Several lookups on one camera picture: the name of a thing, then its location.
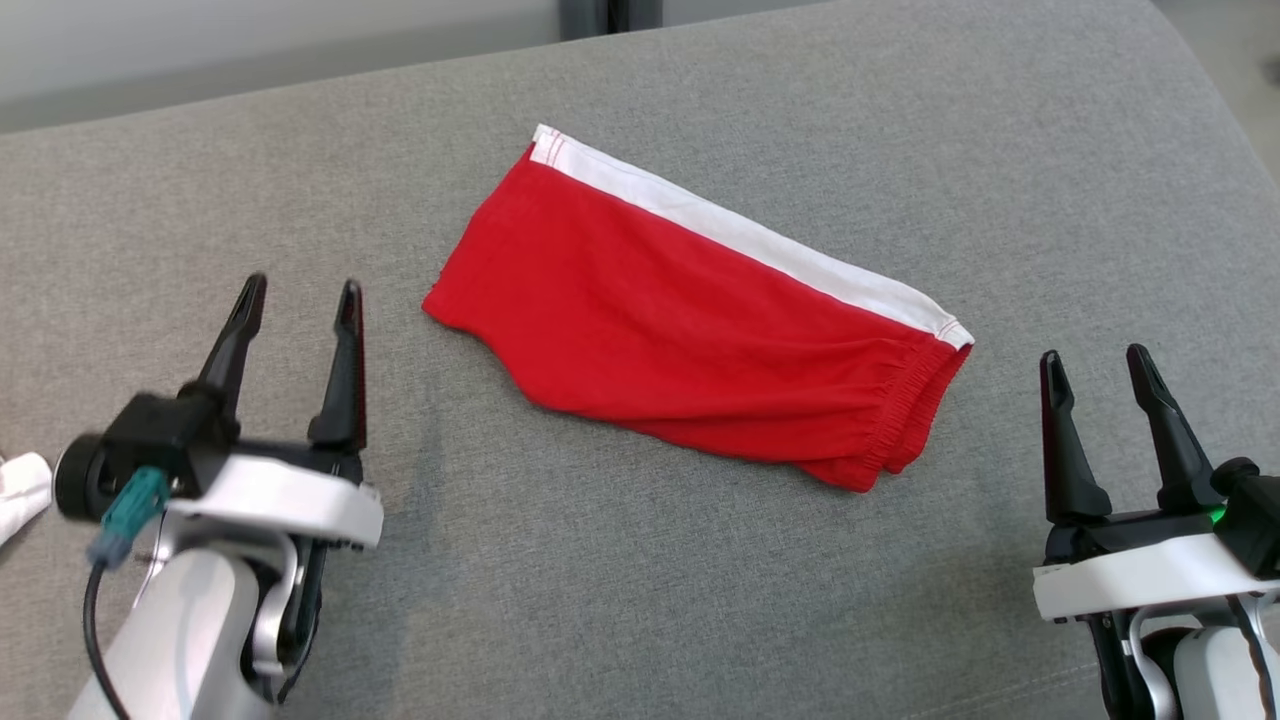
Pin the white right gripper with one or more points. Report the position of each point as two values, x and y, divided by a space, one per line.
1140 580

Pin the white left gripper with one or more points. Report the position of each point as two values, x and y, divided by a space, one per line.
280 500

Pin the red jersey with white sleeves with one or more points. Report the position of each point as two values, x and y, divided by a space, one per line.
22 495

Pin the red shorts with white stripe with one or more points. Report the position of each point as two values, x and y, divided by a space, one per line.
690 320

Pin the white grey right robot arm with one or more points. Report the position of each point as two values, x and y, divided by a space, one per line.
1220 675

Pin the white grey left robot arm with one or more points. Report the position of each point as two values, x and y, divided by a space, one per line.
175 640

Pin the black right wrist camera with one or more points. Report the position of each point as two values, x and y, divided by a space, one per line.
1250 520

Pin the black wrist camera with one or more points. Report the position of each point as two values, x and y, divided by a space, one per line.
1250 520
150 440

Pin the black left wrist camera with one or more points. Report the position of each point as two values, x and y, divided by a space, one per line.
150 440

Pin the grey metal partition post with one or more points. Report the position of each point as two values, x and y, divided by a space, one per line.
610 15

